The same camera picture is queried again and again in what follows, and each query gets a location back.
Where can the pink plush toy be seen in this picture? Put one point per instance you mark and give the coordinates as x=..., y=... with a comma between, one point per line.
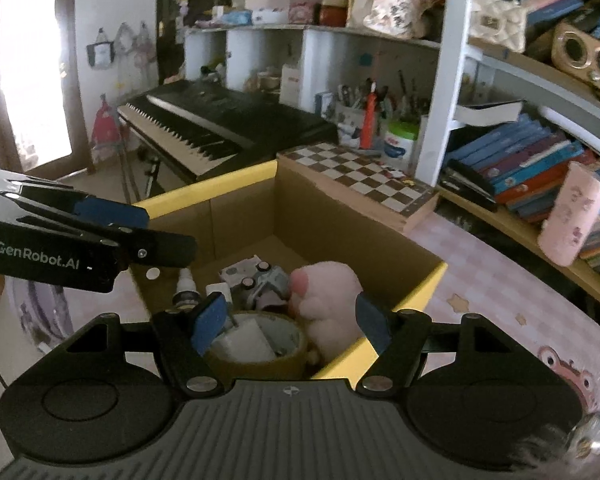
x=325, y=300

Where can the brown framed glass door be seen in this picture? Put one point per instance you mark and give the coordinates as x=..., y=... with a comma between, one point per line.
x=65, y=110

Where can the desktop with pink checked tablecloth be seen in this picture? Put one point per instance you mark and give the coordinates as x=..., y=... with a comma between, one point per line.
x=480, y=285

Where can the pen holder with pens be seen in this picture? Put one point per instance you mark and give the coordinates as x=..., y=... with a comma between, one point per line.
x=350, y=116

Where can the white bookshelf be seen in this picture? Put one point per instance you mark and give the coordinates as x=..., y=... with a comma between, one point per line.
x=450, y=60

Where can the white tissue box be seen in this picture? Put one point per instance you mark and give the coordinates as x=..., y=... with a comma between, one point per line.
x=271, y=16

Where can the blue tissue pack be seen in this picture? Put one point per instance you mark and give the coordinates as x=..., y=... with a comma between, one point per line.
x=232, y=16

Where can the black electric piano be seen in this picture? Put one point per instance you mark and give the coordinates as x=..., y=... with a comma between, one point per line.
x=220, y=110

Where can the pink printed tumbler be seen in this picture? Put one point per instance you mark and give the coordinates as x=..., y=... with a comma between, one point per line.
x=572, y=215

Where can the wooden chessboard box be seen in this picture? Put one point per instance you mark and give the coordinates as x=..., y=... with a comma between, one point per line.
x=360, y=180

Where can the grey toy car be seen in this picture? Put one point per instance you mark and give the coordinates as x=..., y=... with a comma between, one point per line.
x=267, y=282

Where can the white curved side shelf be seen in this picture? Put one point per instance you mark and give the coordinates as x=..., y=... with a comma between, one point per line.
x=310, y=50

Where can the rose gold retro speaker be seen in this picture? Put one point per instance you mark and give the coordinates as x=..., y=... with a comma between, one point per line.
x=587, y=57

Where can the yellow tape roll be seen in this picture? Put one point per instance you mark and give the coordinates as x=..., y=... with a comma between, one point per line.
x=260, y=366

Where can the small white bottle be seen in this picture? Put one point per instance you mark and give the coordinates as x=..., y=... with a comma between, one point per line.
x=186, y=287

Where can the row of leaning books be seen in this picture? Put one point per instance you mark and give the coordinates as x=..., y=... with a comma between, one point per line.
x=520, y=160

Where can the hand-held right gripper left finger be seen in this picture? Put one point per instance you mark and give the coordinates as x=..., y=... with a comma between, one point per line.
x=209, y=322

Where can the small white box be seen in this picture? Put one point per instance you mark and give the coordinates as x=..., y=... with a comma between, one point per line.
x=245, y=337

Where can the red round figurine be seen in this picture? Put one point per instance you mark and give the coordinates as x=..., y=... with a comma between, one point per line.
x=332, y=12

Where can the white box with orange label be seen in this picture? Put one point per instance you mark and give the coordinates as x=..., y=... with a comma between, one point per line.
x=290, y=85

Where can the red tube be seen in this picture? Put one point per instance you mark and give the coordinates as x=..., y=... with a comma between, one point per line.
x=369, y=125

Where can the white quilted pearl handbag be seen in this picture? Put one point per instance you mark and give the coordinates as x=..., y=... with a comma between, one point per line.
x=497, y=20

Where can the white jar with green lid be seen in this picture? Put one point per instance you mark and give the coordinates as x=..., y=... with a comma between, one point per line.
x=401, y=147

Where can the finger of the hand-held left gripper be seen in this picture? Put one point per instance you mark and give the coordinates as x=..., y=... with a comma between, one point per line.
x=110, y=211
x=165, y=249

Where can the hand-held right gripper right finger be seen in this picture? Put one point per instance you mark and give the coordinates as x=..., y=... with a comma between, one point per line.
x=372, y=321

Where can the small white eraser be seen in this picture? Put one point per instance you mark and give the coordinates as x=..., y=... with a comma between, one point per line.
x=219, y=292

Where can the black piano stand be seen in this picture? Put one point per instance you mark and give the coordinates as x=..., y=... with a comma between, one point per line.
x=147, y=175

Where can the yellow cardboard box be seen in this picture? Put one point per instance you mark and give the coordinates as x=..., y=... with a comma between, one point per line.
x=330, y=240

